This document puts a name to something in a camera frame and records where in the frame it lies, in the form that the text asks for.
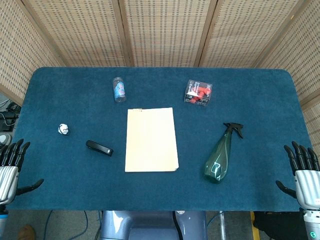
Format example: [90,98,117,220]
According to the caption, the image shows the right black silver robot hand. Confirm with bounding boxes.
[275,141,320,209]

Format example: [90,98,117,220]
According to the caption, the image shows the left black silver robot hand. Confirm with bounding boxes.
[0,138,45,206]

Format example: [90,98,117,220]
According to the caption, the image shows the black stapler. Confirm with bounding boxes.
[85,139,115,158]

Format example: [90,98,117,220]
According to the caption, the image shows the black bag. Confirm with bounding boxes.
[251,211,308,240]

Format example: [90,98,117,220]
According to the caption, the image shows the brown shoe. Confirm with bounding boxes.
[18,224,36,240]

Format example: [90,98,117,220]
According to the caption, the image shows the white crumpled paper ball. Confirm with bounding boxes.
[57,123,71,136]

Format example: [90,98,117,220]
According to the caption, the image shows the green spray bottle black trigger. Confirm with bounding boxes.
[203,122,245,185]

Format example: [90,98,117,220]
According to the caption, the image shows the metal table leg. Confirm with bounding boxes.
[218,211,227,240]

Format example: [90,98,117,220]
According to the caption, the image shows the woven folding screen panel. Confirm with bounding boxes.
[0,0,66,106]
[194,0,311,69]
[111,0,218,68]
[254,0,320,148]
[21,0,133,68]

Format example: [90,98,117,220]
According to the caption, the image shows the clear bottle blue label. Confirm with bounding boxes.
[112,76,127,104]

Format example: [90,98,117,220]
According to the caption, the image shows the blue grey robot torso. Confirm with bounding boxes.
[99,210,208,240]

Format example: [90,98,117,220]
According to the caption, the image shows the clear box red black parts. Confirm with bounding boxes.
[183,79,213,108]

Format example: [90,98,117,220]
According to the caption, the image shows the cream manila folder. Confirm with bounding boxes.
[124,107,180,173]

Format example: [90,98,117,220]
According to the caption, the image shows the blue felt table cover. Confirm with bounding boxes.
[6,66,316,212]

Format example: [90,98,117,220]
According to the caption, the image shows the black electronics with cables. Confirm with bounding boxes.
[0,98,23,133]

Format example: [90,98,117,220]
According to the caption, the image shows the blue floor cable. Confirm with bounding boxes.
[42,209,55,240]
[83,210,101,240]

